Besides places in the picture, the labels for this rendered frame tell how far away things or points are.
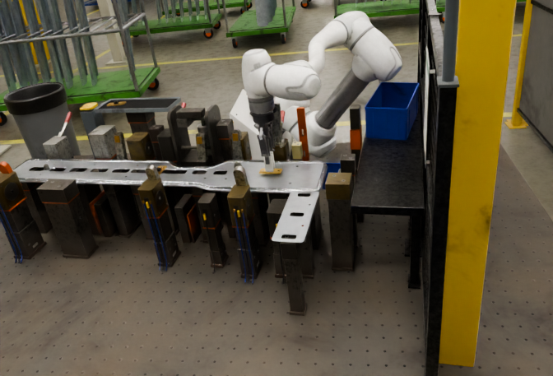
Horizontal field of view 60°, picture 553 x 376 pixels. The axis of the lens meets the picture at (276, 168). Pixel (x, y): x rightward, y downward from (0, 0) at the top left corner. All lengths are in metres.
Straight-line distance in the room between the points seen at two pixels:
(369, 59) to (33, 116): 3.28
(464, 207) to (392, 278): 0.64
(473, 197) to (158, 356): 1.03
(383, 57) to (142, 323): 1.31
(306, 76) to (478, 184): 0.62
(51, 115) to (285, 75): 3.32
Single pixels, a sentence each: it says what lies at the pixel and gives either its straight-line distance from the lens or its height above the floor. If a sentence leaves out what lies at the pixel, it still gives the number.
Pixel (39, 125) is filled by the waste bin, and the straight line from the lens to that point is 4.63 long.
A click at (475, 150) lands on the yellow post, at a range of 1.11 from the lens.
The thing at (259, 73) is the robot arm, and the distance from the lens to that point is 1.59.
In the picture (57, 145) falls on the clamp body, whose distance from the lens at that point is 2.38.
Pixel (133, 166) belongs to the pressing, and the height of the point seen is 1.00.
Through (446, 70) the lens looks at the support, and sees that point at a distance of 0.92.
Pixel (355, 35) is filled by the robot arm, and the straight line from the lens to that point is 1.99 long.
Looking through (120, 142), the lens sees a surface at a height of 1.06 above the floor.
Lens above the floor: 1.85
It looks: 28 degrees down
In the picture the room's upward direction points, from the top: 7 degrees counter-clockwise
